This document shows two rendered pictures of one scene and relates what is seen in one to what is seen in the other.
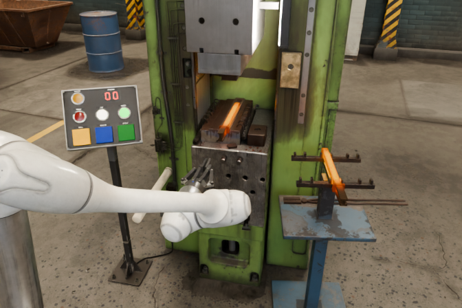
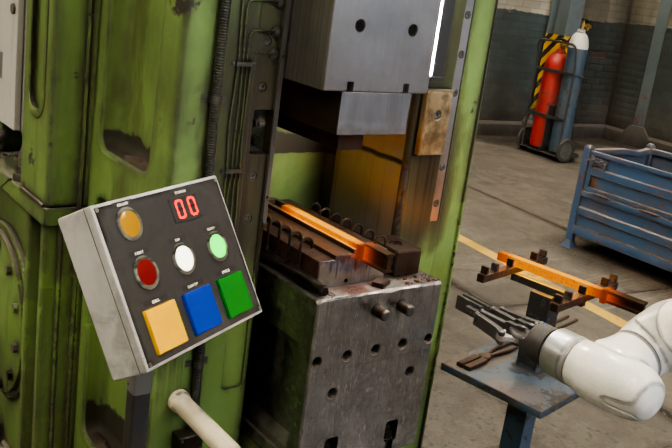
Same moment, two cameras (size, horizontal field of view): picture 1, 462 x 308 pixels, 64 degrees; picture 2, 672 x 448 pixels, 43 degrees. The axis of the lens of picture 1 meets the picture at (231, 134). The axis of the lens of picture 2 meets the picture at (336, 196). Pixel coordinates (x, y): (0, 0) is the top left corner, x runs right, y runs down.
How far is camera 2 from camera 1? 1.61 m
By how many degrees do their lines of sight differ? 49
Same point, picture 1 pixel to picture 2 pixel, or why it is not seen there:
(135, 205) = not seen: outside the picture
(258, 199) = (416, 382)
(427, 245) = (491, 410)
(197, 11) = (357, 6)
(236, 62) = (402, 109)
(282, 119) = (409, 219)
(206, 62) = (354, 111)
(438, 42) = not seen: hidden behind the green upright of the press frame
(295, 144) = (423, 262)
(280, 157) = not seen: hidden behind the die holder
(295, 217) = (511, 383)
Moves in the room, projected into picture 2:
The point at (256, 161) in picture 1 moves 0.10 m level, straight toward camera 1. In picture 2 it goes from (425, 301) to (457, 316)
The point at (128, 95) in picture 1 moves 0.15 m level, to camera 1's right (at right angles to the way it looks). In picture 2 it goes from (211, 203) to (268, 194)
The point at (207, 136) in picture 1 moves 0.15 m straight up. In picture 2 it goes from (329, 274) to (338, 211)
